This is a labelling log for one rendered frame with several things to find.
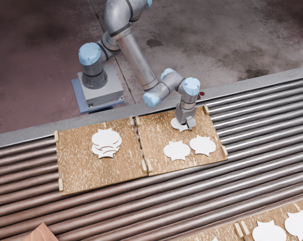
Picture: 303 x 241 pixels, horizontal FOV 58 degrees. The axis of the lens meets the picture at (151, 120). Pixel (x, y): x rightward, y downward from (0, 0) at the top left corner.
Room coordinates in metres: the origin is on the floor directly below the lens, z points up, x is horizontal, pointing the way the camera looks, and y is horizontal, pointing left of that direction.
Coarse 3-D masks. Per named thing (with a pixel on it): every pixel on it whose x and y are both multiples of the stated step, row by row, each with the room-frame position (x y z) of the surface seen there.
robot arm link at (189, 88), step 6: (186, 78) 0.89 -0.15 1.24; (192, 78) 0.87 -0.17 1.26; (180, 84) 0.85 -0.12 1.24; (186, 84) 0.83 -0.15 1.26; (192, 84) 0.83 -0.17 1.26; (198, 84) 0.83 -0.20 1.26; (180, 90) 0.83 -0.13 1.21; (186, 90) 0.81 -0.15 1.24; (192, 90) 0.81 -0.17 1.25; (198, 90) 0.82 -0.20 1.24; (186, 96) 0.81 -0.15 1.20; (192, 96) 0.81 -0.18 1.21; (186, 102) 0.81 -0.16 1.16; (192, 102) 0.81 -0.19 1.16
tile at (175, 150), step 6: (174, 144) 0.70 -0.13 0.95; (180, 144) 0.70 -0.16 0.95; (168, 150) 0.66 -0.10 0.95; (174, 150) 0.67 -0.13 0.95; (180, 150) 0.67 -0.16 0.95; (186, 150) 0.67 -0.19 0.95; (168, 156) 0.63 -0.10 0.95; (174, 156) 0.63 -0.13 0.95; (180, 156) 0.63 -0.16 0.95; (186, 156) 0.64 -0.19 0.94
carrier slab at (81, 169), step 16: (80, 128) 0.77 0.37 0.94; (96, 128) 0.77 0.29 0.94; (112, 128) 0.78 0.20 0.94; (128, 128) 0.79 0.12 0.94; (64, 144) 0.66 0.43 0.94; (80, 144) 0.67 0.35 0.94; (128, 144) 0.69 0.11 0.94; (64, 160) 0.58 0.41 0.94; (80, 160) 0.58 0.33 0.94; (96, 160) 0.59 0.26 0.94; (112, 160) 0.59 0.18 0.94; (128, 160) 0.60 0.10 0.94; (64, 176) 0.49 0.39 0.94; (80, 176) 0.50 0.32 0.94; (96, 176) 0.50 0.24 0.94; (112, 176) 0.51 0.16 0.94; (128, 176) 0.51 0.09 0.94; (64, 192) 0.42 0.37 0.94
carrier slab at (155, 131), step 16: (144, 128) 0.79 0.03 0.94; (160, 128) 0.80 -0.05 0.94; (192, 128) 0.81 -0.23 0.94; (208, 128) 0.82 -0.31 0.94; (144, 144) 0.69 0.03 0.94; (160, 144) 0.70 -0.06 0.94; (160, 160) 0.61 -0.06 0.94; (176, 160) 0.62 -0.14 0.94; (192, 160) 0.62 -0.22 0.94; (208, 160) 0.63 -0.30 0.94; (224, 160) 0.64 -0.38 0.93
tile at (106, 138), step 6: (102, 132) 0.72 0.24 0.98; (108, 132) 0.72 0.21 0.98; (114, 132) 0.73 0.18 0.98; (96, 138) 0.69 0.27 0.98; (102, 138) 0.69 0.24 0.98; (108, 138) 0.69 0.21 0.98; (114, 138) 0.69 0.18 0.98; (96, 144) 0.65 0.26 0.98; (102, 144) 0.65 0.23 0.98; (108, 144) 0.66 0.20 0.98
